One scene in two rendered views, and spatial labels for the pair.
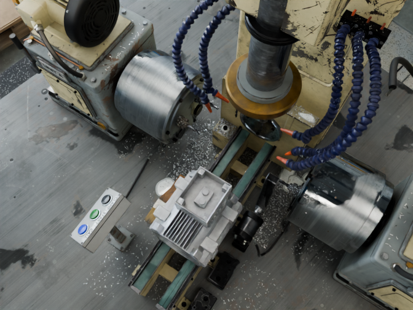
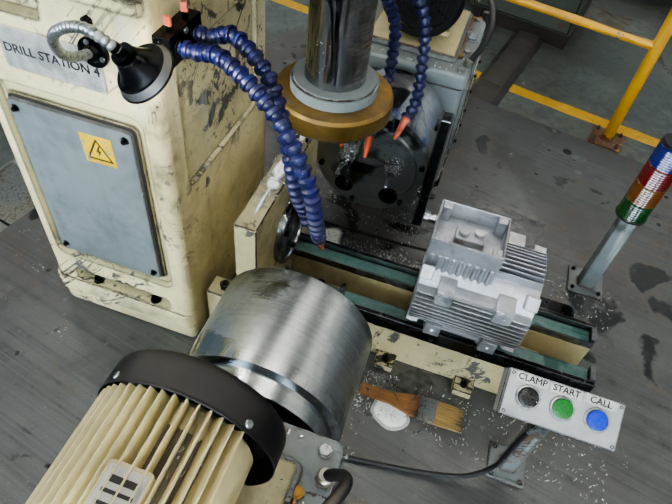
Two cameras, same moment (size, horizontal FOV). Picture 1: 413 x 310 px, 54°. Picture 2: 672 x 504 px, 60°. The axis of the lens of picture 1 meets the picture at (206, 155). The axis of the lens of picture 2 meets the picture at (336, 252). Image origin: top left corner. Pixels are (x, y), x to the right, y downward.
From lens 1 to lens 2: 1.02 m
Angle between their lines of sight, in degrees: 54
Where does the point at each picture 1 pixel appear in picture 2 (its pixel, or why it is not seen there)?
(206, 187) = (456, 234)
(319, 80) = (246, 110)
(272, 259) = not seen: hidden behind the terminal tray
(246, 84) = (361, 91)
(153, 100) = (333, 328)
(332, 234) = not seen: hidden behind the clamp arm
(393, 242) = (441, 65)
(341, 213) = (426, 104)
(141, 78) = (294, 351)
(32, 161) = not seen: outside the picture
